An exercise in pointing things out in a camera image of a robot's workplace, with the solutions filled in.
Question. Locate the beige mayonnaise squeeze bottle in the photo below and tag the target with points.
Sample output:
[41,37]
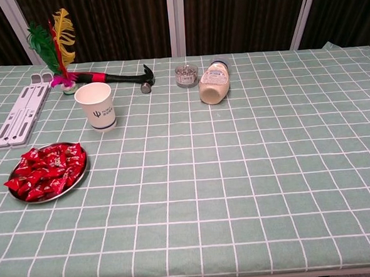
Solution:
[214,83]

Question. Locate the black red claw hammer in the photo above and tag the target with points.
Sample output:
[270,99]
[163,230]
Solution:
[121,78]

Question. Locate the white paper cup blue logo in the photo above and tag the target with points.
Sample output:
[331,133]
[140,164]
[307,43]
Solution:
[100,115]

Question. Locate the white metal frame post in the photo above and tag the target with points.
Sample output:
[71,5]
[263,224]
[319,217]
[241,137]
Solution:
[17,23]
[303,12]
[176,19]

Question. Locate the red candy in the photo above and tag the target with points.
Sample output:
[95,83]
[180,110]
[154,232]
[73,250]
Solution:
[32,155]
[34,194]
[13,183]
[73,149]
[76,160]
[71,172]
[59,186]

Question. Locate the colourful feather shuttlecock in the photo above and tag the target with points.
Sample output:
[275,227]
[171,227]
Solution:
[49,52]

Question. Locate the clear jar of paper clips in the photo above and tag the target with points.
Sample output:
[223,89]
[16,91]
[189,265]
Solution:
[186,77]

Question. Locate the round stainless steel plate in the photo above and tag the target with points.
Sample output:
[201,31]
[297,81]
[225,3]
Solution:
[74,184]

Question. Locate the white folding laptop stand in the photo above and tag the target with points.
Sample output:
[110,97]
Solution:
[23,114]

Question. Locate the green white checked tablecloth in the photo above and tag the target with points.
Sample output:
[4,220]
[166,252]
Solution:
[206,175]

